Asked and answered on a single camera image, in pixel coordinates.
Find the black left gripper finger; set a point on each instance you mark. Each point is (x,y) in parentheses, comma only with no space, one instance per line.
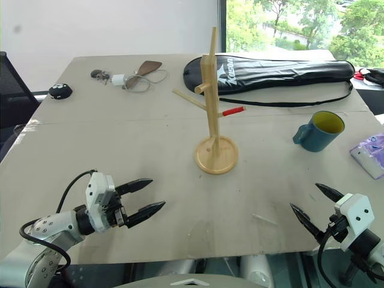
(147,211)
(135,185)

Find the purple tissue pack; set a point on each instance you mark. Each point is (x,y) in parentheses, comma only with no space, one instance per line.
(370,156)

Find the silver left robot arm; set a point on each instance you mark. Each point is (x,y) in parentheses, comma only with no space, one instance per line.
(51,228)

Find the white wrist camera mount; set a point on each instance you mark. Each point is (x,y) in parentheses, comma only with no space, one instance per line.
(358,214)
(97,192)

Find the dark key bundle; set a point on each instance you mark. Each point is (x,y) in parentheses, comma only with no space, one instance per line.
(99,74)

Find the wooden mug tree stand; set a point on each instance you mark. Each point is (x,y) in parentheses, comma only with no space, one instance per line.
(213,120)

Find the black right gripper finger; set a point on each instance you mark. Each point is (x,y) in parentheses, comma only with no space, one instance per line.
(330,192)
(307,220)

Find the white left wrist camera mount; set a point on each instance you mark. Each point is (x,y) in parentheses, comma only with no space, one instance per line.
(97,192)

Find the black racket bag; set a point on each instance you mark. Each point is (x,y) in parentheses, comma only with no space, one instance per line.
(270,73)

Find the brown wooden spoon piece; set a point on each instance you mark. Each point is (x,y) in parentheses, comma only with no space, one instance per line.
(147,69)

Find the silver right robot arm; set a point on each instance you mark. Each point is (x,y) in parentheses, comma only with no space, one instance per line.
(367,243)

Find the blue mug yellow inside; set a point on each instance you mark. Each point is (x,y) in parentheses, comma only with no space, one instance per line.
(319,139)

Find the dark window frame post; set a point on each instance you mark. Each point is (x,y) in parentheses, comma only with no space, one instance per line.
(221,27)

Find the black mesh chair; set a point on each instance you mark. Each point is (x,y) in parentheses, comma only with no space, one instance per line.
(12,99)

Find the grey robot torso white chevron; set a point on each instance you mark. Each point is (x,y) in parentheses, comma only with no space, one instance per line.
(192,282)

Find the white charger plug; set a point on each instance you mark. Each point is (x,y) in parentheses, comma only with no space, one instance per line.
(118,79)

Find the black cloth item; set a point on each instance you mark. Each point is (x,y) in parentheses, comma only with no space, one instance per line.
(375,76)

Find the small black round device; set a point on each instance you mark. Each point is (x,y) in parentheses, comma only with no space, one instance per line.
(61,91)

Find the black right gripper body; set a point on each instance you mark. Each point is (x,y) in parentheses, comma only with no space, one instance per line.
(337,229)

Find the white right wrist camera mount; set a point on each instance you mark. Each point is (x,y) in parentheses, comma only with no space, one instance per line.
(358,214)

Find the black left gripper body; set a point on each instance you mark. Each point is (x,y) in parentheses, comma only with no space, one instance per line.
(117,214)

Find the red small object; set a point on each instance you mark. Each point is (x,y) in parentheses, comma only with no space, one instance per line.
(360,74)

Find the grey rounded robot leg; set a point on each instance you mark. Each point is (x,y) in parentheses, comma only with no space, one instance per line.
(177,267)
(257,270)

